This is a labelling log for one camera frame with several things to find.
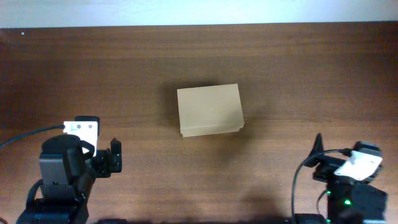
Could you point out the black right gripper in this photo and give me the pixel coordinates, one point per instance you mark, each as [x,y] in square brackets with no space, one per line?
[325,166]

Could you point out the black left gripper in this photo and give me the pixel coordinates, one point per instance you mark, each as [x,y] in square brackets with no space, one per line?
[104,160]

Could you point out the brown cardboard box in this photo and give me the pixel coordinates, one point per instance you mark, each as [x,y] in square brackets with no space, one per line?
[209,110]

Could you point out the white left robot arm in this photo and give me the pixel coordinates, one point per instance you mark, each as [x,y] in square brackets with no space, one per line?
[69,165]

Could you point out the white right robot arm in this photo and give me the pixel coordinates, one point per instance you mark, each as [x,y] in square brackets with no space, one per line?
[347,202]

